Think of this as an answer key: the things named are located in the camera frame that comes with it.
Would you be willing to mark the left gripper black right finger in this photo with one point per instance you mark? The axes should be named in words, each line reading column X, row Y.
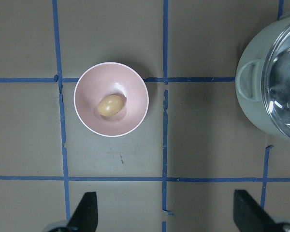
column 248, row 214

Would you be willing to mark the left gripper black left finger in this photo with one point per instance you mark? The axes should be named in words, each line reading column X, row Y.
column 85, row 217

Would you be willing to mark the beige egg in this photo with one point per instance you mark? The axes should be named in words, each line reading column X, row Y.
column 110, row 105

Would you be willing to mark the glass pot lid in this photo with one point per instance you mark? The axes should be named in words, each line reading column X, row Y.
column 276, row 81

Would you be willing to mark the pale green steel pot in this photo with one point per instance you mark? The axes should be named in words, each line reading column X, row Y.
column 249, row 74

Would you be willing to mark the pink bowl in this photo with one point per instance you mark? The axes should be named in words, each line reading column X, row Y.
column 106, row 79

